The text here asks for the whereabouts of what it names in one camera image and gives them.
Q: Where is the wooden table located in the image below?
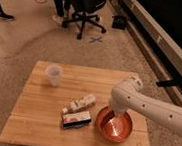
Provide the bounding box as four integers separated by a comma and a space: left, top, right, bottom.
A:
0, 61, 150, 146

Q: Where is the black office chair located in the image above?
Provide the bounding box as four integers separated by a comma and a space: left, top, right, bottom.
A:
61, 0, 106, 40

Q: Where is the red white black box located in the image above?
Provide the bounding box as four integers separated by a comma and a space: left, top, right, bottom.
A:
62, 111, 92, 129

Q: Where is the black box on floor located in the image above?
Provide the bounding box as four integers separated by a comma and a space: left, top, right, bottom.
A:
112, 15, 128, 29

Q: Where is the translucent plastic cup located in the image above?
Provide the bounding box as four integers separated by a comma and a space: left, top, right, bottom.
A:
45, 64, 63, 87

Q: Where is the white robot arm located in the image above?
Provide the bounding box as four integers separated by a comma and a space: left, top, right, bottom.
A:
109, 76, 182, 137

